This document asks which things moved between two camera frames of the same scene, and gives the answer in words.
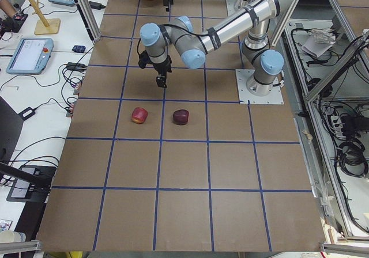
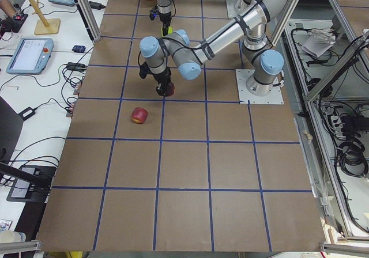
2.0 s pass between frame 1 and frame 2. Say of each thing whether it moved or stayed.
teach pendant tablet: stayed
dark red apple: moved
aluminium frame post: stayed
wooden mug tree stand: stayed
